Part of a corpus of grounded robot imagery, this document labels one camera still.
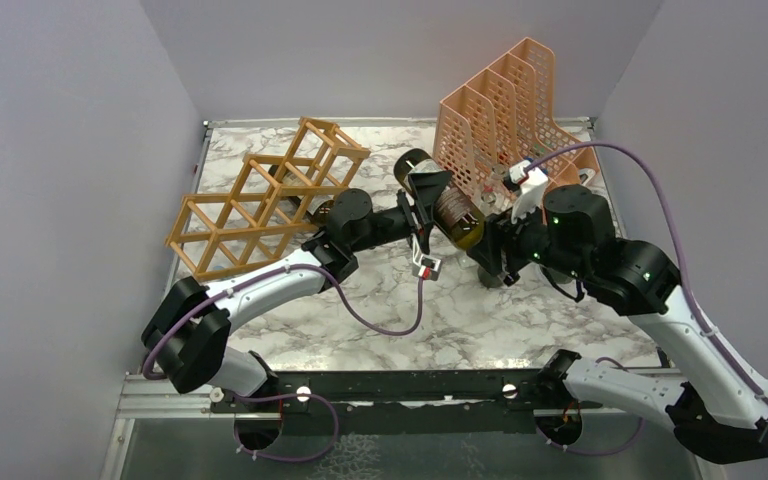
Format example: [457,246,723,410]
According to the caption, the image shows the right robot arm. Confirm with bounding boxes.
[468,185,768,465]

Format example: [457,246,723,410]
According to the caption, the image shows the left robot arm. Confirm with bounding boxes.
[141,171,452,411]

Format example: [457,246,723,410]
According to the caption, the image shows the wooden wine rack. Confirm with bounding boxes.
[165,117,371,282]

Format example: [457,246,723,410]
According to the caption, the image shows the clear round glass bottle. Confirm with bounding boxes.
[537,265,580,290]

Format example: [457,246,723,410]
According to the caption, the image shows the dark wine bottle black neck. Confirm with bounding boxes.
[477,262,507,289]

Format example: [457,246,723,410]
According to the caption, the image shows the green wine bottle white label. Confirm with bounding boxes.
[268,165,334,228]

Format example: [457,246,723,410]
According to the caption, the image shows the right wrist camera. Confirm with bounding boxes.
[502,157,549,224]

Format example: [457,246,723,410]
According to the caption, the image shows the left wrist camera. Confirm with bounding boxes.
[411,250,442,281]

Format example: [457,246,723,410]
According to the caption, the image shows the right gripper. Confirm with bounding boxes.
[467,191,590,282]

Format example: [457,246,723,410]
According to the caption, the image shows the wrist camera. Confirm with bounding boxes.
[411,250,442,281]
[502,157,549,224]

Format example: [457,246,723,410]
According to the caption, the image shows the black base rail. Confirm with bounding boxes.
[210,368,573,436]

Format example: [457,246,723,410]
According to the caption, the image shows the orange plastic file organizer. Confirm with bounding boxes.
[433,37,578,212]

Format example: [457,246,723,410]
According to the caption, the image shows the green wine bottle silver neck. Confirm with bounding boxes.
[393,148,485,251]

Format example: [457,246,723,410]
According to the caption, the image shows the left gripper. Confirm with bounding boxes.
[350,171,453,256]

